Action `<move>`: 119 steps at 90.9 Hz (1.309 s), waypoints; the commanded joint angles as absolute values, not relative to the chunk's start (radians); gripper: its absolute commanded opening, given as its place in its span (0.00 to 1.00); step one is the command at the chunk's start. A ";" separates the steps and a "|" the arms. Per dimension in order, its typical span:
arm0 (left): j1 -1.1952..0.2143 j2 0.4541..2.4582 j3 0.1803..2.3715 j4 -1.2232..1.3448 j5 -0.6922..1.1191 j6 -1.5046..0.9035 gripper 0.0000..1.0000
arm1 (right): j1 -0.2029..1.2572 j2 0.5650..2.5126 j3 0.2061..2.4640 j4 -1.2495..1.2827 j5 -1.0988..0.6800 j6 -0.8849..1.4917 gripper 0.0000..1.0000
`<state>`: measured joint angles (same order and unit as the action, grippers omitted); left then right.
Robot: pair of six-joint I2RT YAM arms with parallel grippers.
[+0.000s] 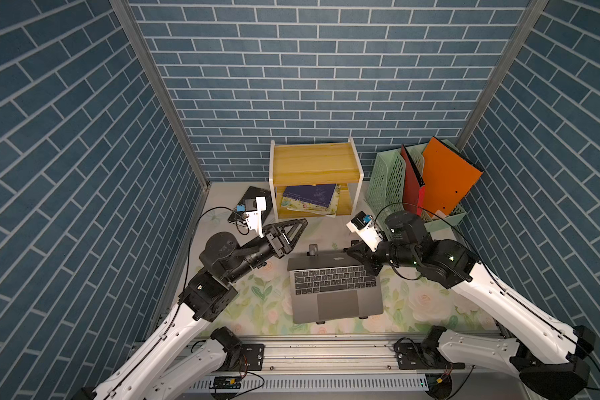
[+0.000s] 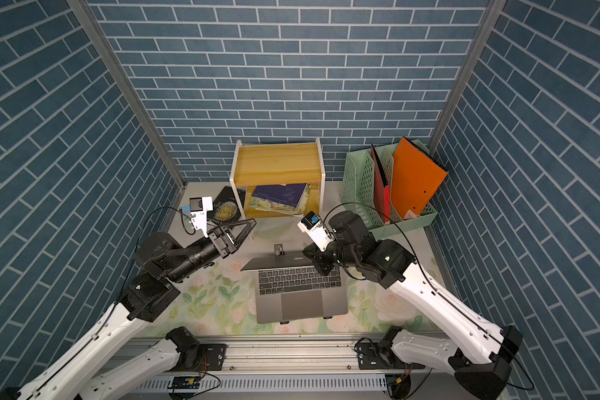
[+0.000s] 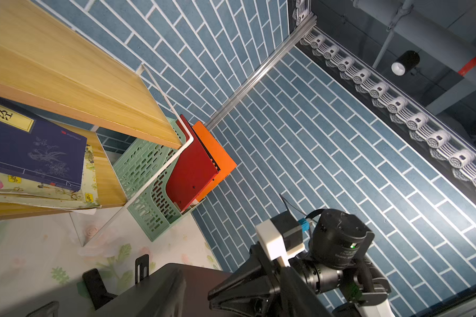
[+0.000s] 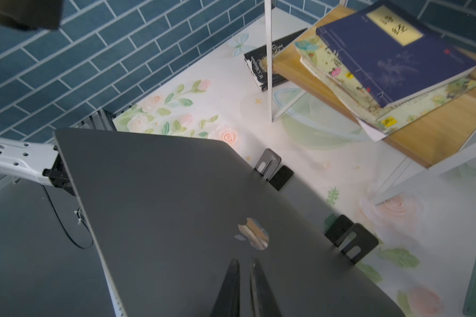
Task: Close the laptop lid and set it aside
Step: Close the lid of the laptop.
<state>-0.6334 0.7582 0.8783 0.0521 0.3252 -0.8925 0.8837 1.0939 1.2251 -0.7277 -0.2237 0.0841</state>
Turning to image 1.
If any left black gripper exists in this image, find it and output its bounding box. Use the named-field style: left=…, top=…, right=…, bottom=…
left=222, top=218, right=304, bottom=283

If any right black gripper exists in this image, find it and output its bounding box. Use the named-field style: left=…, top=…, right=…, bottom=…
left=342, top=231, right=415, bottom=274

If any grey laptop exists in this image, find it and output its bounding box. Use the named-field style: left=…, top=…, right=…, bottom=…
left=288, top=252, right=384, bottom=324

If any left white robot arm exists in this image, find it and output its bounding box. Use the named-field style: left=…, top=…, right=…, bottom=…
left=74, top=218, right=308, bottom=399

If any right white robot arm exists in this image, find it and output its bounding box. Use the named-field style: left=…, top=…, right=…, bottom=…
left=347, top=210, right=597, bottom=399

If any black folding laptop stand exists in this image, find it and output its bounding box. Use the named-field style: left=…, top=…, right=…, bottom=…
left=307, top=244, right=318, bottom=257

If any colourful picture book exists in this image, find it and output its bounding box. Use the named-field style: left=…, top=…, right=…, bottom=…
left=279, top=184, right=341, bottom=217

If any dark blue book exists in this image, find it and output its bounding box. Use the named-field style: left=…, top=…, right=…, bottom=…
left=282, top=183, right=339, bottom=211

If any black book on table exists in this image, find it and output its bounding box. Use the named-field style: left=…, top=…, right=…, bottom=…
left=228, top=186, right=273, bottom=224

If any green mesh file rack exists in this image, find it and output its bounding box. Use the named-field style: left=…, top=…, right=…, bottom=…
left=365, top=144, right=467, bottom=233

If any white and wood shelf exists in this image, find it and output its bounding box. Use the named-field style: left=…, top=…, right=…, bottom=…
left=268, top=138, right=364, bottom=221

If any floral table mat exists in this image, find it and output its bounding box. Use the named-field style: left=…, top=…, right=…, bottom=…
left=189, top=213, right=497, bottom=337

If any red file folder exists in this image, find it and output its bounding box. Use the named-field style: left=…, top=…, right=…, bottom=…
left=401, top=145, right=426, bottom=216

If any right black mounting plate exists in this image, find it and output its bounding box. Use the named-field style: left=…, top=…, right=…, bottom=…
left=393, top=341, right=466, bottom=371

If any black mounting plate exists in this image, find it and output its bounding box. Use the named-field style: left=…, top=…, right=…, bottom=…
left=218, top=343, right=265, bottom=372
left=393, top=341, right=466, bottom=371

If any orange file folder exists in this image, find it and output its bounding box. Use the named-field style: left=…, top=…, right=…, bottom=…
left=422, top=138, right=483, bottom=217

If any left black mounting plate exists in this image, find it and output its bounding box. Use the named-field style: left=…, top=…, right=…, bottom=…
left=218, top=343, right=265, bottom=372

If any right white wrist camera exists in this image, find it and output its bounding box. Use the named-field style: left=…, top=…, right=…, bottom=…
left=346, top=212, right=384, bottom=252

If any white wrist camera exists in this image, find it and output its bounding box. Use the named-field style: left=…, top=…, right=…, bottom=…
left=346, top=212, right=384, bottom=252
left=236, top=196, right=268, bottom=238

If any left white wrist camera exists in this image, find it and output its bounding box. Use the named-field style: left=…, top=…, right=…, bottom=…
left=236, top=196, right=268, bottom=238

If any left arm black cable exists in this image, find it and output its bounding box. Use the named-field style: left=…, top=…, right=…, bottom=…
left=179, top=206, right=251, bottom=301

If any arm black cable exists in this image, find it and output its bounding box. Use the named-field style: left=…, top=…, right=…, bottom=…
left=179, top=206, right=251, bottom=301
left=372, top=201, right=600, bottom=391

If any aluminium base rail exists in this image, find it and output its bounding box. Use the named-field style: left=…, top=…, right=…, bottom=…
left=114, top=333, right=541, bottom=400

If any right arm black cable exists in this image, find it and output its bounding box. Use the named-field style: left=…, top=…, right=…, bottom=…
left=372, top=201, right=600, bottom=391

